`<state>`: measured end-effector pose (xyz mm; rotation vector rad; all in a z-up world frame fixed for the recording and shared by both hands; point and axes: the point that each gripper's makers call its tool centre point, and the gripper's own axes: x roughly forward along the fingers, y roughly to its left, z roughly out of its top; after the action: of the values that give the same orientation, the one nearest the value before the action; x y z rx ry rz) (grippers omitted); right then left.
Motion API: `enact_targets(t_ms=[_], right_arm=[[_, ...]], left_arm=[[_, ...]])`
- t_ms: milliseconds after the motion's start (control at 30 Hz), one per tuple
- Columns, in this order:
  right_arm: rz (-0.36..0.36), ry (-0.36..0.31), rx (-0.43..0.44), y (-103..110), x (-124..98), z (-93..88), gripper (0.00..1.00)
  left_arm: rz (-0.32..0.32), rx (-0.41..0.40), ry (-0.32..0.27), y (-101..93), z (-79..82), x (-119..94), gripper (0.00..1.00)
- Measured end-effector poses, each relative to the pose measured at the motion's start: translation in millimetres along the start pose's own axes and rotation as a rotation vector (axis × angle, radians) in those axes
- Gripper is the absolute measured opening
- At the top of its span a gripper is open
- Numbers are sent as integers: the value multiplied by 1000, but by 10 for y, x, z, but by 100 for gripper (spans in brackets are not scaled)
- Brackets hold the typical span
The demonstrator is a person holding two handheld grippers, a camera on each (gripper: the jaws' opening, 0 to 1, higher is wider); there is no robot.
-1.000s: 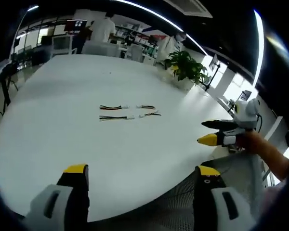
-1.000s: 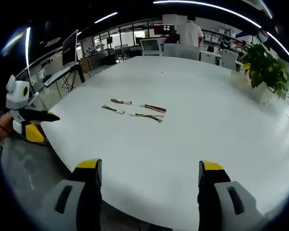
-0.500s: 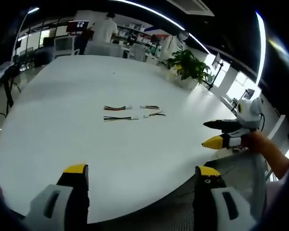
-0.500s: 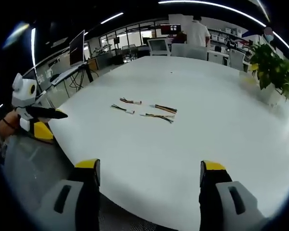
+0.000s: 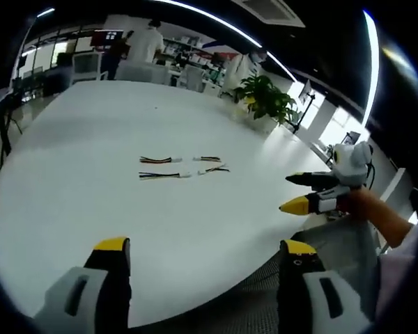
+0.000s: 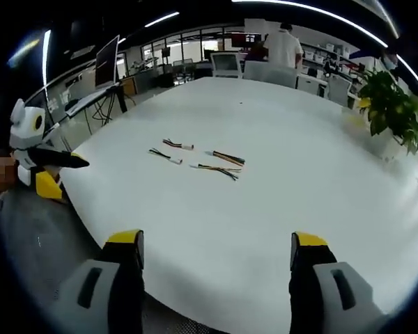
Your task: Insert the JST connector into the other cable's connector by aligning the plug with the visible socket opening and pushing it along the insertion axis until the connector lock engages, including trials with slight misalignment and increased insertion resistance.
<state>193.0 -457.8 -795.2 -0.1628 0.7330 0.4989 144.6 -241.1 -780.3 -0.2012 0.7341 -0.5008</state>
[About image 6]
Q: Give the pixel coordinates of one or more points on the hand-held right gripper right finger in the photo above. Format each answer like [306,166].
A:
[320,299]

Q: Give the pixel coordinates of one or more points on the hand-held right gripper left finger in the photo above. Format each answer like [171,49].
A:
[90,299]

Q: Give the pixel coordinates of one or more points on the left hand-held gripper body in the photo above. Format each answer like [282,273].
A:
[26,132]

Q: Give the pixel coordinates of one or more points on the person's grey clothing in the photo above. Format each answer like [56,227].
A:
[38,250]

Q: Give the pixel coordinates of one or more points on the side desk with black legs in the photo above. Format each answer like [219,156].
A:
[90,99]

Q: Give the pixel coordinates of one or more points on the computer monitor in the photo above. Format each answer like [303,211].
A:
[106,62]

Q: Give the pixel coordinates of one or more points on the ceiling light strip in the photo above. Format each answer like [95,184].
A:
[320,15]
[162,19]

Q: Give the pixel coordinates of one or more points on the white mesh office chair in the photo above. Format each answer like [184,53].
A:
[225,65]

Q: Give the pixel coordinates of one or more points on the potted green plant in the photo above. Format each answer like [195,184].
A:
[392,104]

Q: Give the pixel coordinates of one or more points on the grey office chair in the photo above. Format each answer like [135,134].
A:
[270,73]
[338,89]

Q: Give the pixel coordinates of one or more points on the shelf with white boxes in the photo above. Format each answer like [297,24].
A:
[329,52]

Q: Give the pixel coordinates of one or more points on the red wall screen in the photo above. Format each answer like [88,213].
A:
[245,38]

